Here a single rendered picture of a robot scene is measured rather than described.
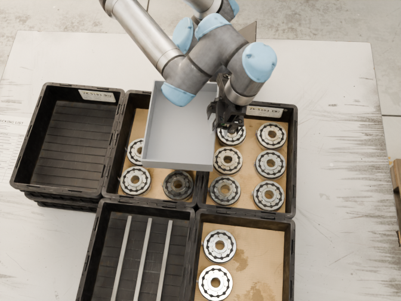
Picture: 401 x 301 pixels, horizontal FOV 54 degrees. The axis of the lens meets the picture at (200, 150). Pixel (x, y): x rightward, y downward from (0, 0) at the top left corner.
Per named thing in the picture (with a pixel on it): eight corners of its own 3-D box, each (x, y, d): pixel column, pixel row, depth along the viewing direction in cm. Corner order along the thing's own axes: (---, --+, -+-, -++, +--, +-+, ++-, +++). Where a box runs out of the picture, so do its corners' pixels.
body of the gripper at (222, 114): (210, 132, 103) (224, 109, 93) (209, 104, 107) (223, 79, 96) (237, 135, 105) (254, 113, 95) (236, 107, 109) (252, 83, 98)
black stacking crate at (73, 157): (56, 100, 151) (45, 82, 141) (131, 107, 149) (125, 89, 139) (24, 197, 135) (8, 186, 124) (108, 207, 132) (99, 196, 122)
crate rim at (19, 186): (46, 85, 142) (43, 81, 140) (127, 92, 140) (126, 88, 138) (11, 189, 126) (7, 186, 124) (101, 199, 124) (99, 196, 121)
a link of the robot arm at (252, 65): (259, 31, 85) (287, 58, 84) (241, 62, 94) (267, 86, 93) (236, 48, 81) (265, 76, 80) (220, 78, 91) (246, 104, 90)
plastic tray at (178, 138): (156, 88, 125) (153, 79, 120) (219, 91, 123) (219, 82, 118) (143, 167, 113) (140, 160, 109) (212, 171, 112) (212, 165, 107)
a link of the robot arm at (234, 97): (228, 68, 93) (261, 73, 95) (223, 79, 97) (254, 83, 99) (230, 95, 90) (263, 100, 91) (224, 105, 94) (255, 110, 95)
